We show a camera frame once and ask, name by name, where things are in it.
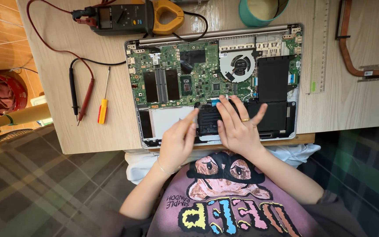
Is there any person's right hand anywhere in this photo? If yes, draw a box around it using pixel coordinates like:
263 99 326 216
216 95 269 159

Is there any person's left hand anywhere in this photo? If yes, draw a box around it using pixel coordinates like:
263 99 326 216
157 108 200 174

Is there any open silver laptop base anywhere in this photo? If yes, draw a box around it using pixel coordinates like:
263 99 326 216
124 22 304 149

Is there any white cloth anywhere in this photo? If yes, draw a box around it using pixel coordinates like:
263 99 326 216
124 144 322 185

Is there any black-covered memory module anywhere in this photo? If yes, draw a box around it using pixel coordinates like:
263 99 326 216
143 70 159 103
165 68 180 101

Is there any black laptop battery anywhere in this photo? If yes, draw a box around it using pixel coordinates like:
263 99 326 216
197 54 297 137

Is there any grey laptop cooling fan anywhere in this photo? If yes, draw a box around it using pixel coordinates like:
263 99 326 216
219 49 257 83

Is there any purple printed shirt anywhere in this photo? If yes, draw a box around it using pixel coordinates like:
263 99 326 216
99 150 369 237

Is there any green laptop motherboard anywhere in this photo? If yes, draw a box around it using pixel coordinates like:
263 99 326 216
127 40 302 110

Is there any red multimeter test lead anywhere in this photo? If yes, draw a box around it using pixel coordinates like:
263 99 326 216
26 0 118 126

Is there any black multimeter test lead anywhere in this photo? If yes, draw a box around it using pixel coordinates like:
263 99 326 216
69 11 209 122

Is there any clear plastic ruler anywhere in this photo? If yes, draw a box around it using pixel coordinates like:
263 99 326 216
309 0 330 95

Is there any teal round cup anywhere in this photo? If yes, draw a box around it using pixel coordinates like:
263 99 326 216
238 0 290 28

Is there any clear plastic wrap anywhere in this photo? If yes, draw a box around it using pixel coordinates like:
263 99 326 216
189 0 223 34

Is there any copper heat pipe heatsink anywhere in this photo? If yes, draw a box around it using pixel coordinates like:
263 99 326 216
336 0 379 83

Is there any black yellow clamp multimeter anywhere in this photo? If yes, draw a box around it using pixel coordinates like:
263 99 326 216
71 0 185 36

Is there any white power strip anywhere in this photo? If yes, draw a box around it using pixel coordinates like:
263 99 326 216
30 95 54 127

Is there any plaid blanket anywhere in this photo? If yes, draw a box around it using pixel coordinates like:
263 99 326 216
0 112 379 237

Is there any light wooden chair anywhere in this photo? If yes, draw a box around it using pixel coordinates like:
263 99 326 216
0 103 52 149

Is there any red round bowl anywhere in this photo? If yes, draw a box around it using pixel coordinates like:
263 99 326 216
0 74 28 116

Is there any thin silver bracelet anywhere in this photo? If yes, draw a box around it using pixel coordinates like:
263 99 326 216
156 157 177 175

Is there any yellow handled screwdriver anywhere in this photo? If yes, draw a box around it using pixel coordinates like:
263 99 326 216
97 66 111 125

